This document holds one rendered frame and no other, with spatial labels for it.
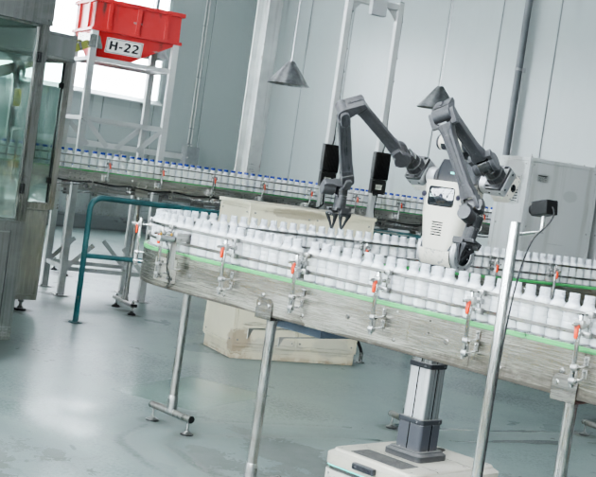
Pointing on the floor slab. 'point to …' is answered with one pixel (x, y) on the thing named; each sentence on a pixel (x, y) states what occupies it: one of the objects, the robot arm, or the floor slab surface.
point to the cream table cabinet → (214, 338)
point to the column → (258, 87)
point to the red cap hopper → (112, 22)
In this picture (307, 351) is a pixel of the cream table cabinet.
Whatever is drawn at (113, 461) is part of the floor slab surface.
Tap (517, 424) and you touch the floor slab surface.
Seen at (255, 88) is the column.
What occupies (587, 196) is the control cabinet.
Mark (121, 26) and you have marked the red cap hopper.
